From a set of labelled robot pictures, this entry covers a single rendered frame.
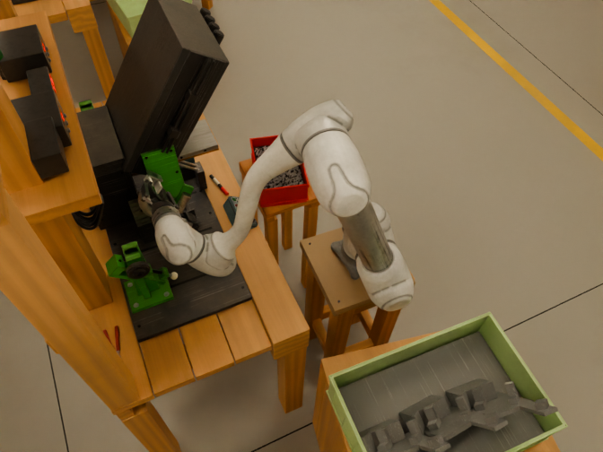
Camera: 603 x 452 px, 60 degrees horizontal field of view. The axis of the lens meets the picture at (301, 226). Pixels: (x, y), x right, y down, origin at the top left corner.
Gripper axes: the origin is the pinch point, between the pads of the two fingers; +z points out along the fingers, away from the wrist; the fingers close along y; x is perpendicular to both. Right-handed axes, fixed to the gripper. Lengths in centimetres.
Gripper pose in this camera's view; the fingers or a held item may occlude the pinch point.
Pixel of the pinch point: (152, 183)
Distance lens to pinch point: 188.2
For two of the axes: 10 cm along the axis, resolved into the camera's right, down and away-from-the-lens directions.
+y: -7.0, -3.1, -6.4
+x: -5.9, 7.6, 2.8
